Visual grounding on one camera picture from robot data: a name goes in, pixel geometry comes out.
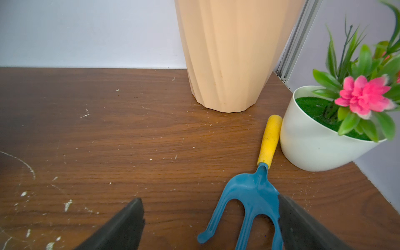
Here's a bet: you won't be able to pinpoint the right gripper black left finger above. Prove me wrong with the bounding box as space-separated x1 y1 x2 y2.
76 198 145 250

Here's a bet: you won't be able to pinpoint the small white pot pink flowers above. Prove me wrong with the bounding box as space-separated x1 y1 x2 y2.
280 1 400 171

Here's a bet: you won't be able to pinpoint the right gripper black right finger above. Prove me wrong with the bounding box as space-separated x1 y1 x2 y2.
278 194 351 250

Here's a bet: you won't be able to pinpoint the aluminium corner post right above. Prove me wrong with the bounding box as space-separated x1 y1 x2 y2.
274 0 322 84

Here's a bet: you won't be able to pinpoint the beige ribbed flower pot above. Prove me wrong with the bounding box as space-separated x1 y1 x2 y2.
175 1 305 113

